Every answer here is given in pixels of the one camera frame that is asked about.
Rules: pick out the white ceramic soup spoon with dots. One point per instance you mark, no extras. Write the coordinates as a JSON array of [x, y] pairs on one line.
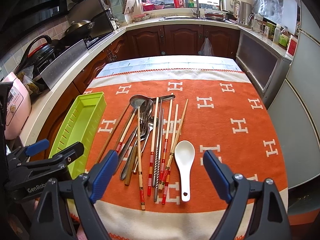
[[184, 157]]

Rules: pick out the steel fork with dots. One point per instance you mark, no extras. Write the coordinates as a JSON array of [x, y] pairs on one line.
[[144, 116]]

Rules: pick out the plastic bag on cabinet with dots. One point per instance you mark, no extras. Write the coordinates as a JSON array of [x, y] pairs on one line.
[[206, 49]]

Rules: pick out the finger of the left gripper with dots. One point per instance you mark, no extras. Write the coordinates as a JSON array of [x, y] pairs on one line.
[[70, 151], [33, 149]]

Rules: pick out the plain brown wooden chopstick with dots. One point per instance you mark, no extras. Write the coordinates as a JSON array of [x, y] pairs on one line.
[[102, 150]]

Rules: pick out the orange H-pattern blanket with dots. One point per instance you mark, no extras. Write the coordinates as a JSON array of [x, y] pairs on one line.
[[215, 108]]

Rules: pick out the wooden handled steel spoon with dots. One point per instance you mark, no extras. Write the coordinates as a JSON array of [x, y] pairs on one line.
[[131, 159]]

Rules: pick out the steel twisted chopstick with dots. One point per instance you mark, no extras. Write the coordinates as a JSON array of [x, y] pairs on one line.
[[155, 179]]

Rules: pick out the wok with lid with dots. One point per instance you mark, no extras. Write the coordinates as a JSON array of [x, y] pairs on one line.
[[79, 29]]

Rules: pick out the kitchen faucet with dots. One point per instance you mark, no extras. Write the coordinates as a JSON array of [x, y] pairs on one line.
[[196, 12]]

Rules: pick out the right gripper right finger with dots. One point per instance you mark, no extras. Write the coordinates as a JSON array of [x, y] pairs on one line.
[[231, 187]]

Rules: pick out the pink rice cooker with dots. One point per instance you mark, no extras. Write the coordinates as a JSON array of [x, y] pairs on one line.
[[18, 108]]

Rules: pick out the green plastic utensil tray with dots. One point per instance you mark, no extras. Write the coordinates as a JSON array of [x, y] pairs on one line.
[[80, 125]]

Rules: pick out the red bottle on sill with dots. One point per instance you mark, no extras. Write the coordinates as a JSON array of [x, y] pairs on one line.
[[176, 4]]

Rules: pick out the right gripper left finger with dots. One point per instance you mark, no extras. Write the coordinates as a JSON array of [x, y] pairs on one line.
[[87, 188]]

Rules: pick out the steel kettle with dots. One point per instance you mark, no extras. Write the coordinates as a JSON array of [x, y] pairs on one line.
[[242, 12]]

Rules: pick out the large steel soup spoon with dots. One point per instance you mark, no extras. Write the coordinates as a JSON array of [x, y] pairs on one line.
[[138, 100]]

